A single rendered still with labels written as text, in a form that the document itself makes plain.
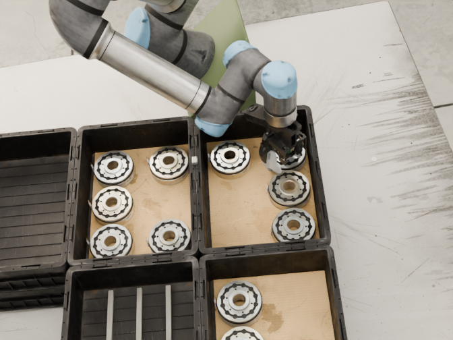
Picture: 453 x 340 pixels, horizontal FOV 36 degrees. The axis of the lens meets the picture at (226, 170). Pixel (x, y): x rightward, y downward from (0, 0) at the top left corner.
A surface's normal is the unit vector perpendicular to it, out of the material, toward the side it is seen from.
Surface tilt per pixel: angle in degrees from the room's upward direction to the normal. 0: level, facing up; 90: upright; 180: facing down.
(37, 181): 0
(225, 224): 0
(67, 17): 64
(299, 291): 0
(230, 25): 44
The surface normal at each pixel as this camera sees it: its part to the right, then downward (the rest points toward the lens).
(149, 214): -0.08, -0.55
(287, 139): -0.75, 0.58
